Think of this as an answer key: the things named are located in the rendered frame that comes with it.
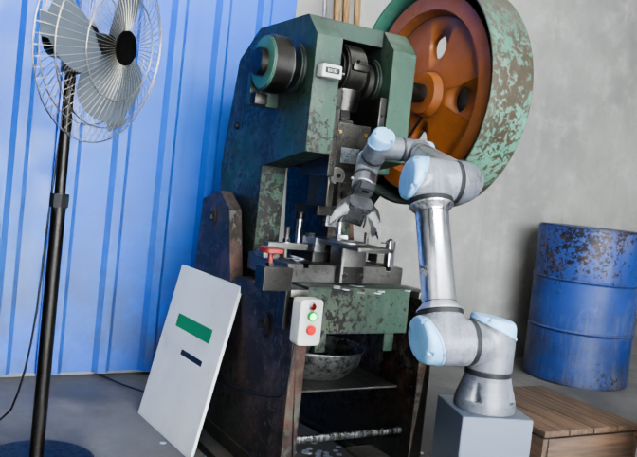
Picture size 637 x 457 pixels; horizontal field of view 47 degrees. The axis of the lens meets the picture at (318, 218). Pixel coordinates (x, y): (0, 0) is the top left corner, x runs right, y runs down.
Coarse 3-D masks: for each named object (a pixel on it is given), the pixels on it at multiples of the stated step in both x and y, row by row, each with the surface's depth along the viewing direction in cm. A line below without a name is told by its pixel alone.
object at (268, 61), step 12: (264, 36) 234; (264, 48) 231; (276, 48) 227; (252, 60) 235; (264, 60) 229; (276, 60) 226; (252, 72) 234; (264, 72) 232; (372, 72) 249; (264, 84) 231; (288, 84) 233; (372, 84) 248; (420, 84) 263; (360, 96) 252; (420, 96) 263
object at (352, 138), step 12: (348, 120) 247; (348, 132) 242; (360, 132) 245; (348, 144) 243; (360, 144) 245; (336, 156) 241; (348, 156) 243; (336, 168) 240; (348, 168) 244; (312, 180) 249; (324, 180) 242; (336, 180) 240; (348, 180) 244; (312, 192) 248; (324, 192) 241; (336, 192) 240; (348, 192) 241; (312, 204) 248; (324, 204) 241; (336, 204) 239
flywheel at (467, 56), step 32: (448, 0) 256; (416, 32) 277; (448, 32) 260; (480, 32) 241; (416, 64) 275; (448, 64) 259; (480, 64) 240; (448, 96) 258; (480, 96) 239; (416, 128) 273; (448, 128) 257; (480, 128) 238
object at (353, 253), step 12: (324, 240) 240; (336, 240) 238; (348, 240) 243; (336, 252) 237; (348, 252) 235; (360, 252) 238; (384, 252) 228; (336, 264) 237; (348, 264) 236; (360, 264) 238; (336, 276) 236; (348, 276) 236; (360, 276) 237
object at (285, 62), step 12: (276, 36) 230; (288, 48) 229; (288, 60) 228; (276, 72) 227; (288, 72) 229; (252, 84) 244; (276, 84) 230; (252, 96) 242; (264, 96) 242; (276, 96) 248; (276, 108) 249
